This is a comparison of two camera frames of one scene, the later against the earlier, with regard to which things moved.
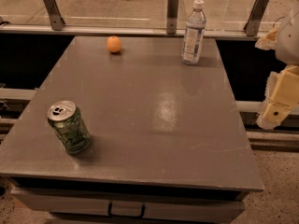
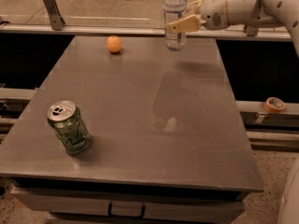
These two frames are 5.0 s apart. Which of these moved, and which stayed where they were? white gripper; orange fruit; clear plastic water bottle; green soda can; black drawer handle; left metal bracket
Moved: clear plastic water bottle; white gripper
Stayed: orange fruit; black drawer handle; left metal bracket; green soda can
